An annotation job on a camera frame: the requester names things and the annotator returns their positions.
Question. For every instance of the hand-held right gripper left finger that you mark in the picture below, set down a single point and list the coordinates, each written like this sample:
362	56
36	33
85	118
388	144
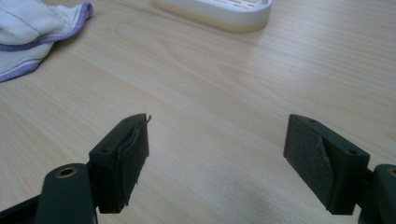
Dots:
115	168

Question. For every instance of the white cloth with purple edge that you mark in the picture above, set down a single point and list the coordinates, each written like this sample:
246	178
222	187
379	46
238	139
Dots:
25	28

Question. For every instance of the white plastic rack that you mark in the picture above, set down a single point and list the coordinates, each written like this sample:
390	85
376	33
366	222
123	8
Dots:
218	15

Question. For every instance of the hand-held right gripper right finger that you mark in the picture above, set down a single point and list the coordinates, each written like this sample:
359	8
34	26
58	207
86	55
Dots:
317	161

